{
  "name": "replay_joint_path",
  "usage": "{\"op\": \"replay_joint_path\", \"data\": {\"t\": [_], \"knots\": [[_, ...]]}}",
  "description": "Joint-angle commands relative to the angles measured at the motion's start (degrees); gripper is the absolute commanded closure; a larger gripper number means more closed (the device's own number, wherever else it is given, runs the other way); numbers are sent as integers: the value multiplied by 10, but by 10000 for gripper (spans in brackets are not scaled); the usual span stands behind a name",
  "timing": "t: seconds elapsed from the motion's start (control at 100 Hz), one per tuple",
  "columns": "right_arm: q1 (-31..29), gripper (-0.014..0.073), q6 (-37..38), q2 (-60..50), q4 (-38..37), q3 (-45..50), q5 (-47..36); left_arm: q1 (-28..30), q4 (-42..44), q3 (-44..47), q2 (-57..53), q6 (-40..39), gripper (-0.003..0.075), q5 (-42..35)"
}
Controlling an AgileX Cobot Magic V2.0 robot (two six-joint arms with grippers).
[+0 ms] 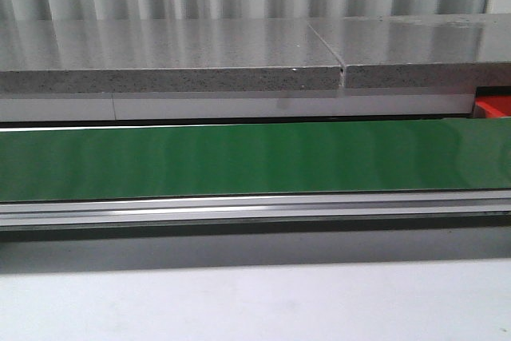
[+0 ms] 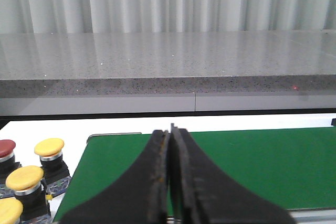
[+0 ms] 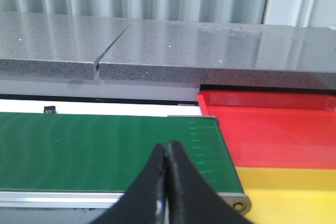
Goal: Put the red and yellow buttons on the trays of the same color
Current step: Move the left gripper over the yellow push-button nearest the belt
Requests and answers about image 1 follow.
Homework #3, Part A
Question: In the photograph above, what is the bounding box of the green conveyor belt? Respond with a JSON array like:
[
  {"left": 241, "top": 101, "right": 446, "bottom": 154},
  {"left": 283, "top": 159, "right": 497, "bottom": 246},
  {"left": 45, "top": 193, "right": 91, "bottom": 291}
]
[{"left": 1, "top": 118, "right": 510, "bottom": 202}]

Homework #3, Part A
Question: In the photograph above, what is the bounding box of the white cabinet panel under counter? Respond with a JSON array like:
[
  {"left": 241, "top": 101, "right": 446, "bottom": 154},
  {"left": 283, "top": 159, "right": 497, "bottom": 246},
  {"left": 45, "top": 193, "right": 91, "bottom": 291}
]
[{"left": 1, "top": 90, "right": 474, "bottom": 122}]

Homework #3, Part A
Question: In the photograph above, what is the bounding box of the aluminium conveyor side rail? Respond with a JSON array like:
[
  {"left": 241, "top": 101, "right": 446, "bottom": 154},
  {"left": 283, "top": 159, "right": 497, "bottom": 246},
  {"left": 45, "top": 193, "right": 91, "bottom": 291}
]
[{"left": 1, "top": 189, "right": 510, "bottom": 231}]

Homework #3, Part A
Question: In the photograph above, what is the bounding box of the red plastic bin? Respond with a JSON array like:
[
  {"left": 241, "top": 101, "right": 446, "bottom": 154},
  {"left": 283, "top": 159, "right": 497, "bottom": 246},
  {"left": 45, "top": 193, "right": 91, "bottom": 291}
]
[{"left": 473, "top": 95, "right": 511, "bottom": 118}]

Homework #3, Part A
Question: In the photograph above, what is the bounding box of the grey speckled stone counter slab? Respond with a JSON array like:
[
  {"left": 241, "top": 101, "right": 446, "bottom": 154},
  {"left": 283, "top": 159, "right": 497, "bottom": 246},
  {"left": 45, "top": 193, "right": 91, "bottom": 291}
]
[{"left": 1, "top": 19, "right": 342, "bottom": 94}]

